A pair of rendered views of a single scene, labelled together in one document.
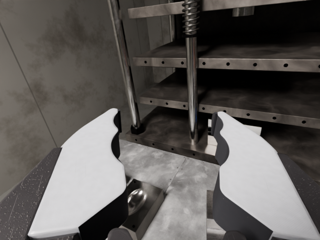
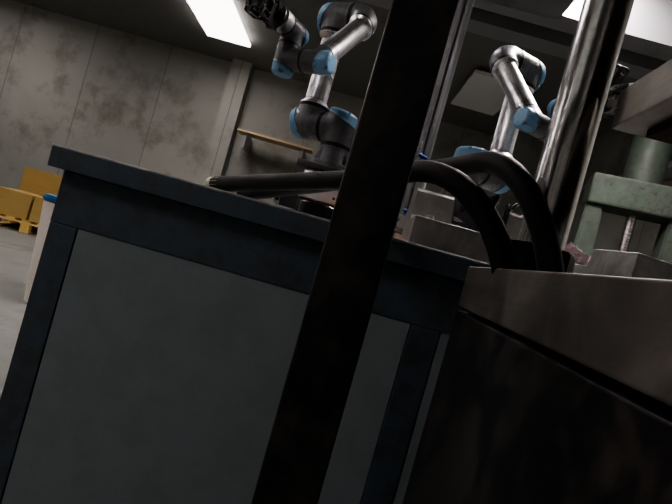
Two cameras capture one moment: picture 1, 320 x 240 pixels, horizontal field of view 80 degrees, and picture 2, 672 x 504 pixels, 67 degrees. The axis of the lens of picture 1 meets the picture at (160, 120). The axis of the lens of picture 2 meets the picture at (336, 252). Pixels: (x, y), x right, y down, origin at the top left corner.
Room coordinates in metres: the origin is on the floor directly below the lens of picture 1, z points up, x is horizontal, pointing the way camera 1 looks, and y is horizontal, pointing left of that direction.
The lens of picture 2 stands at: (1.00, -1.37, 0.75)
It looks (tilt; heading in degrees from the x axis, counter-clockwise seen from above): 0 degrees down; 151
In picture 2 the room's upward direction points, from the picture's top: 16 degrees clockwise
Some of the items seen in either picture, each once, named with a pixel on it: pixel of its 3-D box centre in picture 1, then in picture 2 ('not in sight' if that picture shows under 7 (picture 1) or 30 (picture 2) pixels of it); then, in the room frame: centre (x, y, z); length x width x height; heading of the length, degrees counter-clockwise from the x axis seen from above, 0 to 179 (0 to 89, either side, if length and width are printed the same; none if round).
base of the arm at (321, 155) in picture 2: not in sight; (332, 158); (-0.70, -0.53, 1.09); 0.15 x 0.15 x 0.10
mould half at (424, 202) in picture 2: not in sight; (458, 235); (0.10, -0.55, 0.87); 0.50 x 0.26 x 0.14; 148
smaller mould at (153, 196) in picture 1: (135, 207); not in sight; (0.51, 0.14, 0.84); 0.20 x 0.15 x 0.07; 148
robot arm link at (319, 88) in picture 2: not in sight; (324, 71); (-0.81, -0.61, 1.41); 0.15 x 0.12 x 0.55; 35
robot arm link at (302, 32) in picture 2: not in sight; (293, 32); (-0.66, -0.82, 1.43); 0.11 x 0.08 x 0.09; 125
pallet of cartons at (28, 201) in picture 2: not in sight; (49, 203); (-6.31, -1.43, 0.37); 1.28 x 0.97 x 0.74; 152
